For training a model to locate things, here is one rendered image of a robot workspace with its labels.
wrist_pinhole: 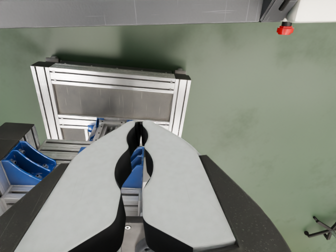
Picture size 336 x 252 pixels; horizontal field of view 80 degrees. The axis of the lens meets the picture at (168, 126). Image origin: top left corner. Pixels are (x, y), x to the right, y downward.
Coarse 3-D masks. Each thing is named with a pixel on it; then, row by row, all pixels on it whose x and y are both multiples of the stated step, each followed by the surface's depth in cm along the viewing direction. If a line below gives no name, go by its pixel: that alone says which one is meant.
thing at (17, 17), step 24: (0, 0) 30; (24, 0) 30; (48, 0) 30; (72, 0) 31; (96, 0) 31; (120, 0) 31; (144, 0) 31; (168, 0) 32; (192, 0) 32; (216, 0) 32; (240, 0) 32; (0, 24) 32; (24, 24) 32; (48, 24) 32; (72, 24) 32; (96, 24) 33; (120, 24) 33; (144, 24) 33
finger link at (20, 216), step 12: (60, 168) 8; (48, 180) 8; (36, 192) 7; (48, 192) 7; (24, 204) 7; (36, 204) 7; (0, 216) 7; (12, 216) 7; (24, 216) 7; (0, 228) 6; (12, 228) 6; (24, 228) 6; (0, 240) 6; (12, 240) 6
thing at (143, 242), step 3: (141, 240) 50; (144, 240) 49; (138, 243) 50; (141, 243) 49; (144, 243) 48; (138, 246) 49; (141, 246) 48; (144, 246) 48; (147, 246) 47; (135, 249) 51; (138, 249) 49; (141, 249) 48; (144, 249) 48; (147, 249) 48; (150, 249) 48
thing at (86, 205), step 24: (96, 144) 10; (120, 144) 10; (72, 168) 8; (96, 168) 8; (120, 168) 9; (72, 192) 7; (96, 192) 7; (120, 192) 7; (48, 216) 6; (72, 216) 6; (96, 216) 6; (120, 216) 7; (24, 240) 6; (48, 240) 6; (72, 240) 6; (96, 240) 6; (120, 240) 7
